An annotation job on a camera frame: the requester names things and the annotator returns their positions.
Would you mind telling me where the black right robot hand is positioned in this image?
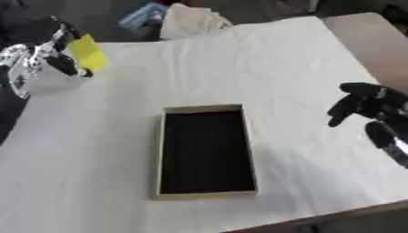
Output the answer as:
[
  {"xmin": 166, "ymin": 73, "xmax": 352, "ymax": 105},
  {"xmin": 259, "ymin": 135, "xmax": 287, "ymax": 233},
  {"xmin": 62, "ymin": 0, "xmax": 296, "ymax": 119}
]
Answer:
[{"xmin": 325, "ymin": 82, "xmax": 408, "ymax": 169}]

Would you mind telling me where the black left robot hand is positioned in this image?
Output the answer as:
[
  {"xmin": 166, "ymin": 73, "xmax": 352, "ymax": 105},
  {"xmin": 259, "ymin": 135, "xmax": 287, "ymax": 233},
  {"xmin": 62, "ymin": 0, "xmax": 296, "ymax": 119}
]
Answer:
[{"xmin": 33, "ymin": 16, "xmax": 96, "ymax": 78}]

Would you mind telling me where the yellow rectangular block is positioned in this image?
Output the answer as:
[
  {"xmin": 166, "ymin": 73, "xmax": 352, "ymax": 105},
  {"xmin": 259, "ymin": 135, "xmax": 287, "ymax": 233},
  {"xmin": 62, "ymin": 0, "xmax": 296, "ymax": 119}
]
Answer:
[{"xmin": 66, "ymin": 33, "xmax": 110, "ymax": 74}]

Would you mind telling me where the tan box with black inside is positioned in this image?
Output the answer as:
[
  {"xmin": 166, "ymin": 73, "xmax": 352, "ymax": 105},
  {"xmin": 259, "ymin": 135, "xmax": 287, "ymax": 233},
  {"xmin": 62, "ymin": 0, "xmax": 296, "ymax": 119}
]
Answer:
[{"xmin": 151, "ymin": 103, "xmax": 260, "ymax": 201}]

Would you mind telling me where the blue plastic package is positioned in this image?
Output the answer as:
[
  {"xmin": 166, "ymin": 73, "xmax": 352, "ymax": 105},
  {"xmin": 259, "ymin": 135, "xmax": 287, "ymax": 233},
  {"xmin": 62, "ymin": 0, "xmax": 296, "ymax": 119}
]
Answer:
[{"xmin": 116, "ymin": 2, "xmax": 169, "ymax": 30}]

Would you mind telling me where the white cloth bag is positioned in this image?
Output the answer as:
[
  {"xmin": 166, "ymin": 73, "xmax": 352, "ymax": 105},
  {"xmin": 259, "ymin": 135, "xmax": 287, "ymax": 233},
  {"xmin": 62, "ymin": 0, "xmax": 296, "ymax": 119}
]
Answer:
[{"xmin": 158, "ymin": 3, "xmax": 235, "ymax": 41}]

